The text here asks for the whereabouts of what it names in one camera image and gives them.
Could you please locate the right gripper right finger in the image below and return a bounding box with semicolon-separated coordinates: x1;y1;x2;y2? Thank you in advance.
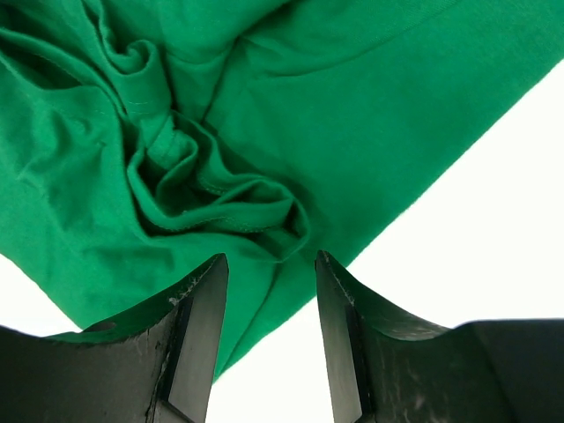
315;251;563;422

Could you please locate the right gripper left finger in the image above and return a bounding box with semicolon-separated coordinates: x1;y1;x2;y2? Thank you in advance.
1;254;229;422

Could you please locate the green t shirt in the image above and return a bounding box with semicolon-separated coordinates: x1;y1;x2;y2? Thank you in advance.
1;1;563;373

